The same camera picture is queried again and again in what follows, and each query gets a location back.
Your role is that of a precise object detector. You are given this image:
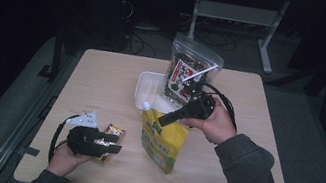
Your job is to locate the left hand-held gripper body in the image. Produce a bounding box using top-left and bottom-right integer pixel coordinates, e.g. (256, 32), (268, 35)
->
(60, 107), (104, 159)

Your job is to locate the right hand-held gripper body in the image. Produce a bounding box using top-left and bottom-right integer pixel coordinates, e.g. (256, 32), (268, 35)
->
(156, 55), (224, 137)

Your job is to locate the small gold snack packet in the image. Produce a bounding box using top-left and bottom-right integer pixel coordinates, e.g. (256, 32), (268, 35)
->
(93, 121), (128, 169)

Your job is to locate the clear bag of dark snacks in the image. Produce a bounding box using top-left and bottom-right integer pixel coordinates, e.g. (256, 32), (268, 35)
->
(159, 31), (229, 116)

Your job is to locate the white plastic container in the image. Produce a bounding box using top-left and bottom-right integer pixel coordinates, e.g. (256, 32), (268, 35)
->
(131, 69), (189, 122)

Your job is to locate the yellow spout pouch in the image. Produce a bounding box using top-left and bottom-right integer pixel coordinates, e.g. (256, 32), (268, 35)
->
(130, 99), (194, 178)

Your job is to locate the person's right hand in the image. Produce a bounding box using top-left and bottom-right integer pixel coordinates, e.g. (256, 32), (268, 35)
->
(176, 91), (244, 149)

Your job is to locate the person's left hand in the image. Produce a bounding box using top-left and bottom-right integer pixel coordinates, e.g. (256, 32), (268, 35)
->
(46, 139), (98, 183)

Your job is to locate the grey tape strip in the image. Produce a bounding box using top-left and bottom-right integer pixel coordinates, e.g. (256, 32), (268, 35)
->
(17, 144), (41, 159)

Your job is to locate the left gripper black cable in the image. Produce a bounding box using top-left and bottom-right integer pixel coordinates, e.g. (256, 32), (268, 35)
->
(46, 110), (82, 168)

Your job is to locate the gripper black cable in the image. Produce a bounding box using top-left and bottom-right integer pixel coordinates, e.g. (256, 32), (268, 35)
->
(193, 81), (245, 132)
(46, 110), (82, 168)

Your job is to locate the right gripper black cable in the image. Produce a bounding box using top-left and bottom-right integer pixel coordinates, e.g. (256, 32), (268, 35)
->
(193, 81), (245, 132)

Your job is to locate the white metal table frame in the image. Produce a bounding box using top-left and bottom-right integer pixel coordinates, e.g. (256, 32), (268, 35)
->
(182, 0), (291, 78)

